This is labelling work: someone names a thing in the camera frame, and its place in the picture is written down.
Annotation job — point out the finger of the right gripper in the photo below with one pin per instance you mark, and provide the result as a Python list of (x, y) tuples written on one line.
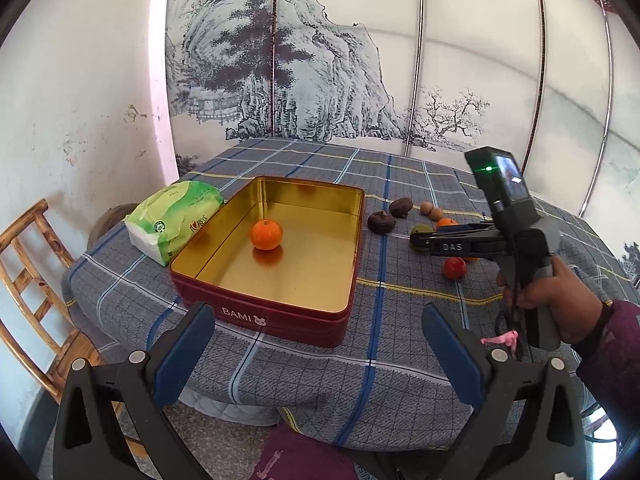
[(466, 245), (477, 229)]

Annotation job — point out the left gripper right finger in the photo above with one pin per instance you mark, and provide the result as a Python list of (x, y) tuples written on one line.
[(525, 422)]

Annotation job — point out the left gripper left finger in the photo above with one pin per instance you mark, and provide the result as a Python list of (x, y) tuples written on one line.
[(89, 443)]

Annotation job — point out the small red tomato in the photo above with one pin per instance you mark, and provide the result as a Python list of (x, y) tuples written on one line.
[(454, 269)]

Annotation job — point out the tan longan front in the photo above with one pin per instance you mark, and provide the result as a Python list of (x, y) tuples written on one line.
[(436, 214)]

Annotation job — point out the tan longan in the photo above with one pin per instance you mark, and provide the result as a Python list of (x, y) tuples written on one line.
[(426, 208), (436, 214)]

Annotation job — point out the tan longan back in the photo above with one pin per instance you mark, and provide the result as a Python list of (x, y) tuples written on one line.
[(426, 208)]

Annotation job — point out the green lime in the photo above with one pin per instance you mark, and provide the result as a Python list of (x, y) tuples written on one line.
[(422, 229)]

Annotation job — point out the dark brown chestnut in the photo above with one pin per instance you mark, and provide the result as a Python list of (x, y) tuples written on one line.
[(400, 208)]

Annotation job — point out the brown water chestnut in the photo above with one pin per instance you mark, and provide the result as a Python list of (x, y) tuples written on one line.
[(381, 222)]

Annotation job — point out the small orange mandarin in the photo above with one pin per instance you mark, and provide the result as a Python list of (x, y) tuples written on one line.
[(266, 235)]

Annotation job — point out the purple sleeved right forearm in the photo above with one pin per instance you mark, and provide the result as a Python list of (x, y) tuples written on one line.
[(609, 365)]

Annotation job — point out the person's right hand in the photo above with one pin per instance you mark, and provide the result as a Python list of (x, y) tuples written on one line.
[(576, 310)]

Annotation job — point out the pink ribbon tag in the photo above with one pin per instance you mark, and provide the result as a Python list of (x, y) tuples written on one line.
[(508, 339)]

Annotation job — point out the wooden chair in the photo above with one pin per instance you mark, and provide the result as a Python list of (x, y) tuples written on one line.
[(41, 331)]

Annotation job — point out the blue plaid tablecloth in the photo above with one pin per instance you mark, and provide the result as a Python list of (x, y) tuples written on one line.
[(382, 388)]

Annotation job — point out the landscape painted folding screen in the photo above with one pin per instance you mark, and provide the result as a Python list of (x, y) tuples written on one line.
[(554, 82)]

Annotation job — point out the maroon cushion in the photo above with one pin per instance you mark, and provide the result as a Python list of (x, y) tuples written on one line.
[(290, 455)]

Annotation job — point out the red gold toffee tin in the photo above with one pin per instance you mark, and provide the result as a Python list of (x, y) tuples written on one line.
[(300, 291)]

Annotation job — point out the green tissue pack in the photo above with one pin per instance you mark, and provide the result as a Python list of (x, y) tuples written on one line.
[(161, 225)]

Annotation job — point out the round grey stool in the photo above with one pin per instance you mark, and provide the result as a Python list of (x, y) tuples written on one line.
[(108, 220)]

